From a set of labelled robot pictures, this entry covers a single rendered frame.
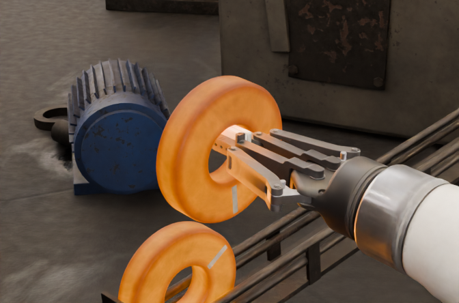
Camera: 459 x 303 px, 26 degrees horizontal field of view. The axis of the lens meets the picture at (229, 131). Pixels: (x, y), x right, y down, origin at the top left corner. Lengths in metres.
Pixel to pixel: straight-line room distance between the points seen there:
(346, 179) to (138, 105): 1.93
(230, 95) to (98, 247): 1.77
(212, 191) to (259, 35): 2.41
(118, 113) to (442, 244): 2.02
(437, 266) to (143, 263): 0.40
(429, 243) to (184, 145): 0.27
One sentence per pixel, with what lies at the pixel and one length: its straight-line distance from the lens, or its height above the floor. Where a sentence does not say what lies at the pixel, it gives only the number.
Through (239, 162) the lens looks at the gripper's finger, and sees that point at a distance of 0.97.
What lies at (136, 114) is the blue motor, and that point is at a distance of 2.79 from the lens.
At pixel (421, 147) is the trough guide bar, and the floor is 0.72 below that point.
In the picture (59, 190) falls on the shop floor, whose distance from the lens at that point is 3.07.
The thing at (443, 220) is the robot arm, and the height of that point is 0.94.
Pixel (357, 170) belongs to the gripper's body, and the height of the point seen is 0.95.
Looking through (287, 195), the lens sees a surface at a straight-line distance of 0.92.
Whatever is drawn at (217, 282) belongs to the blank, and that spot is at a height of 0.70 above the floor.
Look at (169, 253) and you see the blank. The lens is 1.13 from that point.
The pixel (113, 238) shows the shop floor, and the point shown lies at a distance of 2.78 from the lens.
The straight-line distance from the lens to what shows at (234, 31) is 3.46.
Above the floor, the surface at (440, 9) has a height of 0.48.
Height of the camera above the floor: 1.32
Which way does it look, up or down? 23 degrees down
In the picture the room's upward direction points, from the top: straight up
